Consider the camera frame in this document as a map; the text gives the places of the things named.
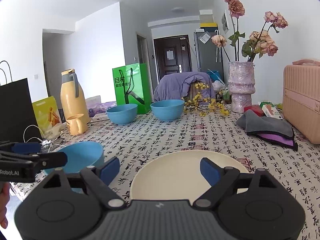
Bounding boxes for blue bowl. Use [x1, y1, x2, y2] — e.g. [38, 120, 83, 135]
[150, 99, 184, 121]
[106, 103, 138, 125]
[42, 140, 105, 195]

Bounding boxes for cream plate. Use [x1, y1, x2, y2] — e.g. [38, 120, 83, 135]
[130, 150, 251, 203]

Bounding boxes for person's left hand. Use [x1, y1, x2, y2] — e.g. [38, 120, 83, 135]
[0, 183, 10, 229]

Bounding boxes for black paper bag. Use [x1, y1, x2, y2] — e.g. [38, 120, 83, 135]
[1, 78, 41, 142]

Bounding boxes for calligraphy print tablecloth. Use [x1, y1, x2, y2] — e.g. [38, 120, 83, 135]
[15, 112, 319, 239]

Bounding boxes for yellow snack box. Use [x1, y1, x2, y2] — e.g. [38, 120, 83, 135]
[32, 96, 62, 133]

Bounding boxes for yellow bear mug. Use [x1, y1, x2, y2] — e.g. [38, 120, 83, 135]
[66, 114, 88, 136]

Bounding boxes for yellow thermos jug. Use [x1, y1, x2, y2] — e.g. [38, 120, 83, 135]
[60, 69, 91, 124]

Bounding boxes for grey purple cloth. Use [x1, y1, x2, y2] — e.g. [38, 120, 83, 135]
[236, 110, 298, 151]

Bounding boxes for purple tissue pack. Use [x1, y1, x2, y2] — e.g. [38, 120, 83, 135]
[87, 101, 117, 117]

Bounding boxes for yellow artificial flower branch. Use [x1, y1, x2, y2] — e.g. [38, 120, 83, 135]
[181, 81, 230, 117]

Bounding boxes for red green packet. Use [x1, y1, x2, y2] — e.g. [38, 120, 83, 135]
[244, 102, 283, 120]

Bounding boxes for green paper bag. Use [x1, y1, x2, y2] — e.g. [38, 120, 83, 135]
[112, 63, 152, 114]

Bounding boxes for purple jacket on chair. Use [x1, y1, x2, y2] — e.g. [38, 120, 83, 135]
[153, 72, 215, 101]

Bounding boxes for pink textured vase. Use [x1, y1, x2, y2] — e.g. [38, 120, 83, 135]
[228, 61, 255, 113]

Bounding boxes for grey refrigerator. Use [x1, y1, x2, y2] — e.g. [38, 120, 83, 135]
[194, 27, 224, 82]

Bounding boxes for pink small suitcase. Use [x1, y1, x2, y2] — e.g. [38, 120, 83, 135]
[283, 59, 320, 144]

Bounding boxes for dark entrance door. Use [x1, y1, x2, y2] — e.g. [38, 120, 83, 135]
[153, 35, 192, 81]

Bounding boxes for dried pink roses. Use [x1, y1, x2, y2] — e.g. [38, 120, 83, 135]
[210, 0, 289, 63]

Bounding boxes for yellow box on fridge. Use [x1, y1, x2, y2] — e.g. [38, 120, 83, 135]
[200, 22, 217, 28]

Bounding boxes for ceiling lamp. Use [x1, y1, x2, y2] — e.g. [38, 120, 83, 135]
[171, 7, 185, 13]

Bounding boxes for white cable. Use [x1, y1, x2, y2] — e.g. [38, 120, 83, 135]
[23, 125, 67, 153]

